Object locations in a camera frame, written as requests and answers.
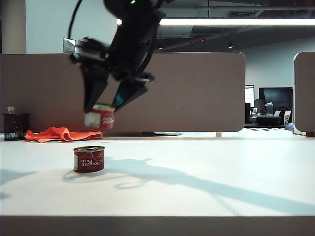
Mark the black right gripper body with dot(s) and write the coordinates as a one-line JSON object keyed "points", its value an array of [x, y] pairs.
{"points": [[131, 49]]}

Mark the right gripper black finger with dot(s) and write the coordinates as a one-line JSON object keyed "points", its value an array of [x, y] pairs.
{"points": [[129, 94], [94, 91]]}

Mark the red tomato paste can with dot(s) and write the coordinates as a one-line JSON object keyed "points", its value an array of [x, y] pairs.
{"points": [[104, 120], [91, 160]]}

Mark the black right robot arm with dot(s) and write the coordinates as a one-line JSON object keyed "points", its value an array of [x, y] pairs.
{"points": [[137, 7]]}

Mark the silver monitor base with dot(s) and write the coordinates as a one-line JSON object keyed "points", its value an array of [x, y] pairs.
{"points": [[168, 133]]}

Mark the orange cloth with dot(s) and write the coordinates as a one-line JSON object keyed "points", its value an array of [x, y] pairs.
{"points": [[56, 134]]}

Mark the wide brown desk divider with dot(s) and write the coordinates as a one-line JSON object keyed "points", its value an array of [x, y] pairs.
{"points": [[192, 93]]}

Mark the white paper slip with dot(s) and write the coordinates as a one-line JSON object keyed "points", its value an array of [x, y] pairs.
{"points": [[10, 110]]}

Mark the black mesh pen holder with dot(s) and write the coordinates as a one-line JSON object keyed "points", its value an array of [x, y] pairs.
{"points": [[15, 126]]}

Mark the small black pendant lamp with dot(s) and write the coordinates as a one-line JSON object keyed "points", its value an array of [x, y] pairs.
{"points": [[230, 45]]}

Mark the long ceiling light strip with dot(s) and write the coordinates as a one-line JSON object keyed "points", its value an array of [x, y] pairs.
{"points": [[233, 21]]}

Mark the lit white monitor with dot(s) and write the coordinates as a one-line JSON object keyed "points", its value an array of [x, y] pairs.
{"points": [[249, 94]]}

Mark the black round ottoman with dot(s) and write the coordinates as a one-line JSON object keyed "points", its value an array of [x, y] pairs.
{"points": [[268, 120]]}

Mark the large black screen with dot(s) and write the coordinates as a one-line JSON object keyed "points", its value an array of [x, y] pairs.
{"points": [[278, 97]]}

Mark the blue bag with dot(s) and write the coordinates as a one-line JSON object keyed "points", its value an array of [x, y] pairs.
{"points": [[289, 126]]}

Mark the brown divider with white edge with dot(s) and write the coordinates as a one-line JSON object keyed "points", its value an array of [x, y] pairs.
{"points": [[305, 93]]}

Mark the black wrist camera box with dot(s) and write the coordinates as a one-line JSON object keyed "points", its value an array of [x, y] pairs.
{"points": [[89, 51]]}

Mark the metal wall switch plate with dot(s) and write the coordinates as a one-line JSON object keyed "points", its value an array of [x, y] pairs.
{"points": [[67, 45]]}

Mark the dark brown divider bracket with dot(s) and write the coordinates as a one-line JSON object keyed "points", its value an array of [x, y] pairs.
{"points": [[310, 134]]}

